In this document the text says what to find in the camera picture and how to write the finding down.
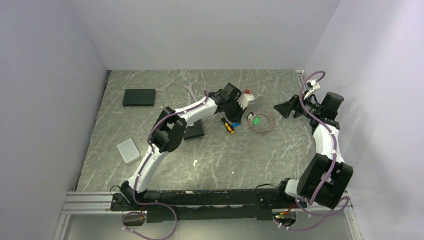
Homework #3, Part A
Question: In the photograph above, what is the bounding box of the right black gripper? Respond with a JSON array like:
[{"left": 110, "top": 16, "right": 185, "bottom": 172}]
[{"left": 273, "top": 90, "right": 322, "bottom": 120}]

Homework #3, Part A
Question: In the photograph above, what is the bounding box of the large grey key ring disc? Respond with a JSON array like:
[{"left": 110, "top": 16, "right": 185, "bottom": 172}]
[{"left": 246, "top": 109, "right": 277, "bottom": 135}]

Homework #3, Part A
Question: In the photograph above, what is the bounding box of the green key tag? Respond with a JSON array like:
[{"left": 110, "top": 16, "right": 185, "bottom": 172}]
[{"left": 252, "top": 116, "right": 260, "bottom": 125}]

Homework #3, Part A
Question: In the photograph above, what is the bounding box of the blue key tag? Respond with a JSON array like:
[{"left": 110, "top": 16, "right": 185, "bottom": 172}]
[{"left": 232, "top": 122, "right": 241, "bottom": 128}]

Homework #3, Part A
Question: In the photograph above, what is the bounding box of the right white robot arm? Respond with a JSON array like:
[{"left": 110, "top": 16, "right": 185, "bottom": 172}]
[{"left": 273, "top": 92, "right": 354, "bottom": 209}]

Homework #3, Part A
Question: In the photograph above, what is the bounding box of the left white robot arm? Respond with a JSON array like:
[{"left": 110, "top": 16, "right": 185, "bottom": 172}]
[{"left": 120, "top": 83, "right": 255, "bottom": 210}]

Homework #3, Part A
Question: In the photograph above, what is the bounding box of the yellow black screwdriver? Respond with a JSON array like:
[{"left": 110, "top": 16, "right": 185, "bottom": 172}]
[{"left": 218, "top": 112, "right": 235, "bottom": 134}]

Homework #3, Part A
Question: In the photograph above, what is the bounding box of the silver open-end wrench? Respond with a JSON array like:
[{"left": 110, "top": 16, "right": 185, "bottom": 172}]
[{"left": 183, "top": 82, "right": 198, "bottom": 102}]

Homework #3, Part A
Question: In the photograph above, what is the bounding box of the black flat pad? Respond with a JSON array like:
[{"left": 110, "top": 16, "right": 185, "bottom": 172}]
[{"left": 122, "top": 89, "right": 156, "bottom": 107}]

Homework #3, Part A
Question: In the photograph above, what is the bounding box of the grey rectangular box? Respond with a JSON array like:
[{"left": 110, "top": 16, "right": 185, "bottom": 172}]
[{"left": 117, "top": 138, "right": 140, "bottom": 164}]

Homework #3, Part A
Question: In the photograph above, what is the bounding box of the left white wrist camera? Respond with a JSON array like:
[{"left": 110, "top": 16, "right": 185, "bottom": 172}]
[{"left": 237, "top": 88, "right": 256, "bottom": 110}]

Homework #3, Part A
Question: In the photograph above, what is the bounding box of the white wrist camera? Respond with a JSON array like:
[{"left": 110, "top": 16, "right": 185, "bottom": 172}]
[
  {"left": 237, "top": 88, "right": 256, "bottom": 110},
  {"left": 303, "top": 79, "right": 321, "bottom": 100}
]

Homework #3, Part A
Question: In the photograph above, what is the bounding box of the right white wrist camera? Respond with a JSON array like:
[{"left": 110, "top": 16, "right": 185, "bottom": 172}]
[{"left": 303, "top": 79, "right": 321, "bottom": 100}]

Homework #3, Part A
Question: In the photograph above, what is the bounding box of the black network switch box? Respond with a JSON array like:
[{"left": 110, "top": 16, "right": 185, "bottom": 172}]
[{"left": 183, "top": 120, "right": 205, "bottom": 141}]

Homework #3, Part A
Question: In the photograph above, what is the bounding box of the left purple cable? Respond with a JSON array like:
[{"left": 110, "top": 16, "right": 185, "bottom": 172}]
[{"left": 121, "top": 89, "right": 210, "bottom": 239}]

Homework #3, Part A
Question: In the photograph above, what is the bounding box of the purple cable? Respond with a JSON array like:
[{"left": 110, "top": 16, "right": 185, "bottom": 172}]
[
  {"left": 272, "top": 70, "right": 351, "bottom": 232},
  {"left": 121, "top": 89, "right": 210, "bottom": 239}
]

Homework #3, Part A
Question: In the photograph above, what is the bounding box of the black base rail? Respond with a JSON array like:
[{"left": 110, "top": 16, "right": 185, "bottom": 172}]
[{"left": 110, "top": 187, "right": 296, "bottom": 223}]

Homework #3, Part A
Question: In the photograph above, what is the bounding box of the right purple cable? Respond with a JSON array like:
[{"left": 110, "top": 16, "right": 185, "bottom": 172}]
[{"left": 272, "top": 70, "right": 351, "bottom": 232}]

